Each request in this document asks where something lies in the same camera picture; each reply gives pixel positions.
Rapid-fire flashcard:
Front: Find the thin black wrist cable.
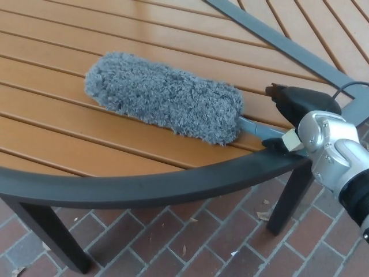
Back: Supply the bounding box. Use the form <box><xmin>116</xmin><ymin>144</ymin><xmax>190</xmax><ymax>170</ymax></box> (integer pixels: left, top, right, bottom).
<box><xmin>333</xmin><ymin>81</ymin><xmax>369</xmax><ymax>98</ymax></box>

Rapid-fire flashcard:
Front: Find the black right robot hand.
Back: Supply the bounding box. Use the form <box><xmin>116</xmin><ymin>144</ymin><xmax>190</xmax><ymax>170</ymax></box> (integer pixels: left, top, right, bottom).
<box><xmin>261</xmin><ymin>83</ymin><xmax>341</xmax><ymax>159</ymax></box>

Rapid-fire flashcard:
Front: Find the grey fluffy microfiber duster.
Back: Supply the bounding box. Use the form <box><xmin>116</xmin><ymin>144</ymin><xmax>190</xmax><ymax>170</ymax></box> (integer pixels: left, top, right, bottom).
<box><xmin>84</xmin><ymin>51</ymin><xmax>291</xmax><ymax>145</ymax></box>

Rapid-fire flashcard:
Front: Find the beige foam block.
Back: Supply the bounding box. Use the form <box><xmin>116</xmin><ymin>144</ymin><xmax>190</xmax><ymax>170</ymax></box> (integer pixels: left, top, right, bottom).
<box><xmin>283</xmin><ymin>129</ymin><xmax>304</xmax><ymax>152</ymax></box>

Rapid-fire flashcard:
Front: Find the wooden slat patio table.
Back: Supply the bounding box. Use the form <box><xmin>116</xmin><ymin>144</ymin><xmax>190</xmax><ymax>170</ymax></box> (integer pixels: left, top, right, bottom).
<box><xmin>0</xmin><ymin>0</ymin><xmax>369</xmax><ymax>208</ymax></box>

